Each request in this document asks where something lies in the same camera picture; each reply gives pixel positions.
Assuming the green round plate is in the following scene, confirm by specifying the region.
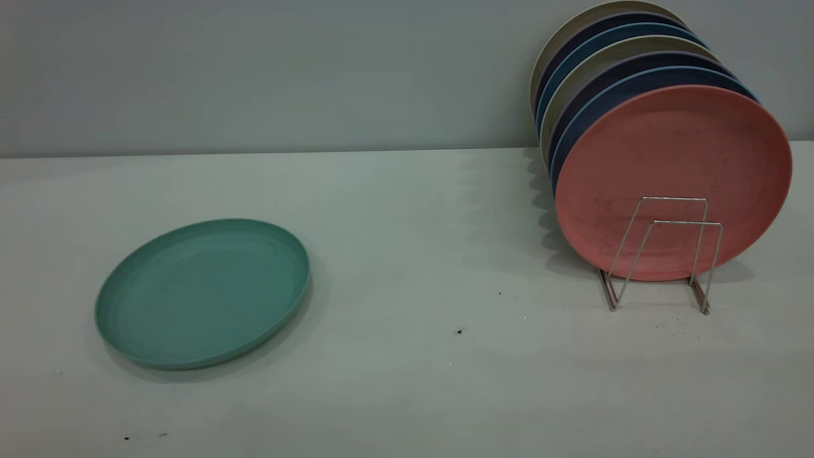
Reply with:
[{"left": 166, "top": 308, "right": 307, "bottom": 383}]
[{"left": 94, "top": 218, "right": 311, "bottom": 371}]

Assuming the dark purple round plate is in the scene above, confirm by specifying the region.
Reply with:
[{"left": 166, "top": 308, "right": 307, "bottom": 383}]
[
  {"left": 547, "top": 51, "right": 736, "bottom": 169},
  {"left": 534, "top": 11, "right": 689, "bottom": 116}
]

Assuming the beige round plate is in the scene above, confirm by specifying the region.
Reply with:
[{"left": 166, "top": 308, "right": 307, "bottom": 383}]
[
  {"left": 529, "top": 0, "right": 685, "bottom": 115},
  {"left": 539, "top": 35, "right": 721, "bottom": 166}
]

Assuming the teal blue round plate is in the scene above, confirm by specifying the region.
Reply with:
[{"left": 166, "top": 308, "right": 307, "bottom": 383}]
[{"left": 535, "top": 22, "right": 708, "bottom": 137}]

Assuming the pink round plate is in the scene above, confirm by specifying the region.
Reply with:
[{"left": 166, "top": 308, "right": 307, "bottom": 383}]
[{"left": 555, "top": 85, "right": 793, "bottom": 282}]

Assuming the metal wire plate rack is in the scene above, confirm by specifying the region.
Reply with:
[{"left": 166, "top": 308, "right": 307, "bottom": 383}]
[{"left": 597, "top": 196, "right": 724, "bottom": 316}]

